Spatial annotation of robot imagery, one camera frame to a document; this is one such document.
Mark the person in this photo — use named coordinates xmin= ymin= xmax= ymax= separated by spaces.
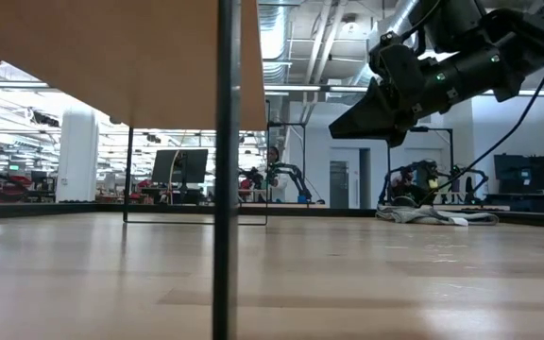
xmin=264 ymin=145 xmax=292 ymax=204

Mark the white round pillar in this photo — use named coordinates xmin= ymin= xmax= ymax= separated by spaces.
xmin=55 ymin=106 xmax=100 ymax=204

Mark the black storage cabinet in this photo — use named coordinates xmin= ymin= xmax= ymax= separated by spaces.
xmin=484 ymin=153 xmax=544 ymax=213

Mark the background robot station black frame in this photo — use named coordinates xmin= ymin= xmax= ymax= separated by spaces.
xmin=378 ymin=126 xmax=490 ymax=208

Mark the silver ventilation duct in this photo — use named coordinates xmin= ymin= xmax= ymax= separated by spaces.
xmin=258 ymin=0 xmax=292 ymax=86

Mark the black aluminium table frame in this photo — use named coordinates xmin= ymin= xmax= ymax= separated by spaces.
xmin=0 ymin=200 xmax=544 ymax=231

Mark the grey door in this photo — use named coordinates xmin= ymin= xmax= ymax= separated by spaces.
xmin=329 ymin=160 xmax=351 ymax=210

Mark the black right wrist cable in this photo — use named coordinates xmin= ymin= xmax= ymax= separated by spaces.
xmin=416 ymin=60 xmax=544 ymax=208

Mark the black background monitor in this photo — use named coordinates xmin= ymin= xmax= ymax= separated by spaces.
xmin=151 ymin=148 xmax=210 ymax=204

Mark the folded grey cloth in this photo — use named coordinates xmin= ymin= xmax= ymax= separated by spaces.
xmin=374 ymin=203 xmax=501 ymax=227

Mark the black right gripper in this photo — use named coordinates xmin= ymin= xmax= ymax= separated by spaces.
xmin=328 ymin=31 xmax=460 ymax=147

